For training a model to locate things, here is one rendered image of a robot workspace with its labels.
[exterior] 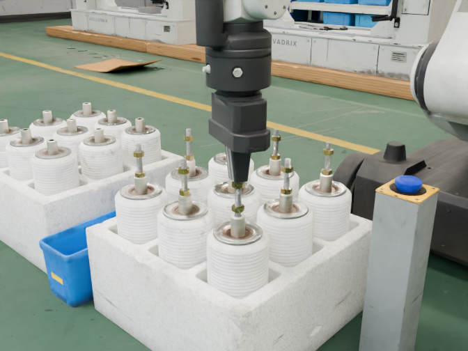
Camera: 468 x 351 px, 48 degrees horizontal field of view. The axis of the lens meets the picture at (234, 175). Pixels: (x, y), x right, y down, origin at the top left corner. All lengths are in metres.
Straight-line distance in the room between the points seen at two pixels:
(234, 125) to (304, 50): 2.61
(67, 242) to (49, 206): 0.09
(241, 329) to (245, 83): 0.34
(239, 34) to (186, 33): 3.53
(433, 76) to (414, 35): 1.95
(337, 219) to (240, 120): 0.34
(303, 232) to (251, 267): 0.13
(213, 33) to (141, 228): 0.41
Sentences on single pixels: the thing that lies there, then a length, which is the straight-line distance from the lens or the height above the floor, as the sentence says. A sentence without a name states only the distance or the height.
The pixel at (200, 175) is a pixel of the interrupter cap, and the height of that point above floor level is 0.25.
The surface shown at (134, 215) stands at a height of 0.23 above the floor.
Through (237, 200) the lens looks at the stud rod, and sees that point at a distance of 0.77.
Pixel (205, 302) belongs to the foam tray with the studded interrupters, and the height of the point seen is 0.17.
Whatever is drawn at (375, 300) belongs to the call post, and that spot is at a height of 0.13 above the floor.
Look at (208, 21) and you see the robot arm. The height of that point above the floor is 0.57.
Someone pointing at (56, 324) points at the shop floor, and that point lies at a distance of 1.09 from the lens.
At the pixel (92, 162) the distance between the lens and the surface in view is 1.24.
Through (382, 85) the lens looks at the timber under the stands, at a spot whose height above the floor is 0.05.
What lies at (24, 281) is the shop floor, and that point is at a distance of 1.24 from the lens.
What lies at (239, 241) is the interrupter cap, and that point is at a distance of 0.78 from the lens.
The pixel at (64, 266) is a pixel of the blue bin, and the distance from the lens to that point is 1.07.
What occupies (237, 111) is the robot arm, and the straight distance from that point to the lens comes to 0.69.
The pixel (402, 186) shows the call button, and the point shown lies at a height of 0.32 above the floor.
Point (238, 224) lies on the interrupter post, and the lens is 0.78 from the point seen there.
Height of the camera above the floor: 0.62
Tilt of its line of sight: 21 degrees down
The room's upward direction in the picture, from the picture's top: straight up
